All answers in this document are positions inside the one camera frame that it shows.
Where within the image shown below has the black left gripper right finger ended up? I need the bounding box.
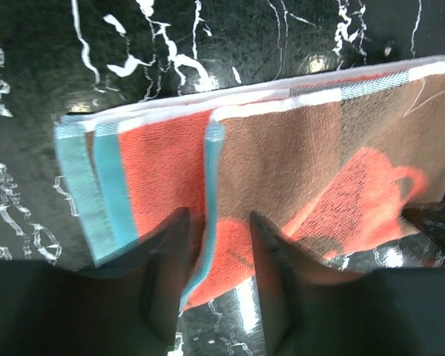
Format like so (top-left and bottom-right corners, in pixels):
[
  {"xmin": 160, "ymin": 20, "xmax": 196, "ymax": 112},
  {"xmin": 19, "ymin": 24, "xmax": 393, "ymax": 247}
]
[{"xmin": 250, "ymin": 212, "xmax": 445, "ymax": 355}]

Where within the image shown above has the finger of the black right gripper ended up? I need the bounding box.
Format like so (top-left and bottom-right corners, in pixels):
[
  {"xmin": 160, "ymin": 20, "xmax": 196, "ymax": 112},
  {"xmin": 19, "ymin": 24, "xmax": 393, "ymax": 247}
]
[{"xmin": 401, "ymin": 195, "xmax": 445, "ymax": 253}]

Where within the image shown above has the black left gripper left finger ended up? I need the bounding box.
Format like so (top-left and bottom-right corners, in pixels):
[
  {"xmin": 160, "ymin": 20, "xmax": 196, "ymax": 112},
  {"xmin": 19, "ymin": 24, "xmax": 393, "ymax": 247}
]
[{"xmin": 0, "ymin": 208, "xmax": 191, "ymax": 355}]

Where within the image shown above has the orange patterned towel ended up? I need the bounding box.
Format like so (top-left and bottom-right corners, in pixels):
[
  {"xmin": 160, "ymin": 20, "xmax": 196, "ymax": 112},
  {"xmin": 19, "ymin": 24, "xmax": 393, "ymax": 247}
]
[{"xmin": 54, "ymin": 56, "xmax": 445, "ymax": 309}]

